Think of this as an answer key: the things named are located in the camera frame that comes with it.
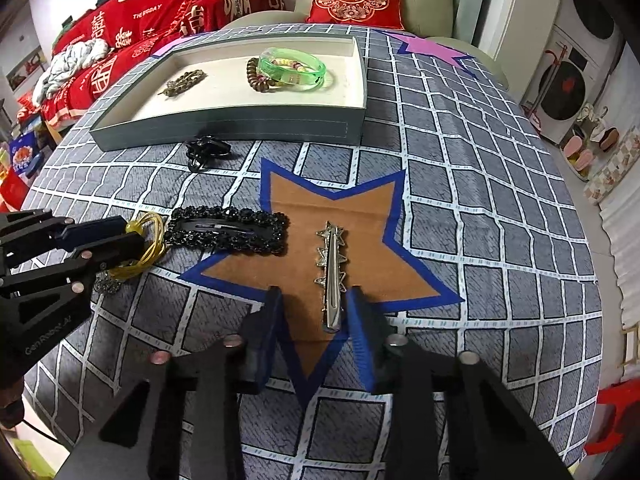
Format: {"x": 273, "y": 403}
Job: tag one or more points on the red broom and dustpan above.
{"x": 547, "y": 85}

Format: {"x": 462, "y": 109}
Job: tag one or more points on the white curtain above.
{"x": 625, "y": 240}

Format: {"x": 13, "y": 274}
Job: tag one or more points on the white washing machine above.
{"x": 565, "y": 85}

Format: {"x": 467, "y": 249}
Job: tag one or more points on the blue gift bag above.
{"x": 25, "y": 157}

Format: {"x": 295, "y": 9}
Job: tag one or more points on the slipper rack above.
{"x": 585, "y": 150}

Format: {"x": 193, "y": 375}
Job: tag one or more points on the silver star hair clip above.
{"x": 331, "y": 285}

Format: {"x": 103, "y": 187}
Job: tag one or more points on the beige tile boards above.
{"x": 615, "y": 175}

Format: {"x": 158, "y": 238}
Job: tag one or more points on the red bag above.
{"x": 12, "y": 185}

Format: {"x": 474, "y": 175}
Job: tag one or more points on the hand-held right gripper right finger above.
{"x": 361, "y": 330}

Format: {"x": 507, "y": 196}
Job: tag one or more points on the green recliner armchair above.
{"x": 425, "y": 10}

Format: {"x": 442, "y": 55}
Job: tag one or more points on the grey jewelry tray box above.
{"x": 225, "y": 130}

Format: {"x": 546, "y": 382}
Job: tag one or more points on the grey curtain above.
{"x": 465, "y": 0}

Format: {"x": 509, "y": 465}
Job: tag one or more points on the green translucent bangle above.
{"x": 320, "y": 77}

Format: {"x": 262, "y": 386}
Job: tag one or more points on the brown star patch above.
{"x": 350, "y": 210}

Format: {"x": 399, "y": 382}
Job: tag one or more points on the large pink star patch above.
{"x": 430, "y": 50}

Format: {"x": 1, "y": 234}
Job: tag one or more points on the red plastic stool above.
{"x": 615, "y": 410}

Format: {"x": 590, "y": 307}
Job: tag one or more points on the black beaded hair clip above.
{"x": 270, "y": 235}

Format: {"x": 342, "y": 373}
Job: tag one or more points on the red printed blanket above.
{"x": 150, "y": 10}

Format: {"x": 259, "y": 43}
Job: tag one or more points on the white dryer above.
{"x": 590, "y": 15}

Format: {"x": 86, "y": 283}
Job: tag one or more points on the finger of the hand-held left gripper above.
{"x": 115, "y": 250}
{"x": 95, "y": 232}

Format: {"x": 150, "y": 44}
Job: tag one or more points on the black claw hair clip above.
{"x": 202, "y": 149}

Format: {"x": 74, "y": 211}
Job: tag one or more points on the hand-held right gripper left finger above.
{"x": 265, "y": 330}

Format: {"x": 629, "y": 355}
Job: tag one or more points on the grey white clothes pile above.
{"x": 70, "y": 67}

